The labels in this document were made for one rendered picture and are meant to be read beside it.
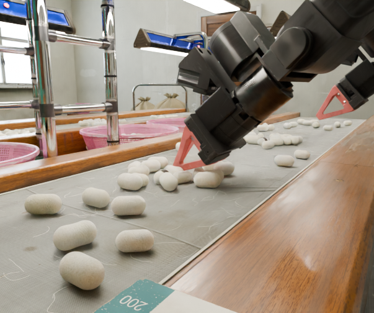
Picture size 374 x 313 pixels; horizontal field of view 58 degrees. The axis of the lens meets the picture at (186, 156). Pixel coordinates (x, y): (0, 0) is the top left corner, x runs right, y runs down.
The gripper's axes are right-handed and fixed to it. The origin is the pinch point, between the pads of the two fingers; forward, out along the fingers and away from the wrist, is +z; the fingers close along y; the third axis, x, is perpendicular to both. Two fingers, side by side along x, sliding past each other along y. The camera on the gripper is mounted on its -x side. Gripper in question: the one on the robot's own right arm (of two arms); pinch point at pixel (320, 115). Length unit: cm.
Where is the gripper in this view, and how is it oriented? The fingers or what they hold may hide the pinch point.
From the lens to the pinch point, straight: 83.0
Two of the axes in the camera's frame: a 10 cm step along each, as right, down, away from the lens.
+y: -5.3, 1.6, -8.3
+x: 5.5, 8.2, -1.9
